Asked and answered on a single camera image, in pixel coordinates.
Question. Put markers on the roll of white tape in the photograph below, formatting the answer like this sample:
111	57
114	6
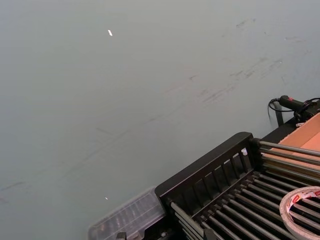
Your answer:
287	207

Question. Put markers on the black rack with steel bars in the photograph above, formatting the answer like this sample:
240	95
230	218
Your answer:
200	172

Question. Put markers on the small white plastic piece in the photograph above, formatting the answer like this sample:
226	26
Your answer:
244	152

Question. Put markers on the clear plastic case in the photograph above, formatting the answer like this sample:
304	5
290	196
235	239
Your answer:
130	216

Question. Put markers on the black table cloth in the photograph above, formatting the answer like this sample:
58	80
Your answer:
276	132

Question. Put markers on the shallow brown cardboard tray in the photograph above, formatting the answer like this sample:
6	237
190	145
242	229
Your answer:
303	136

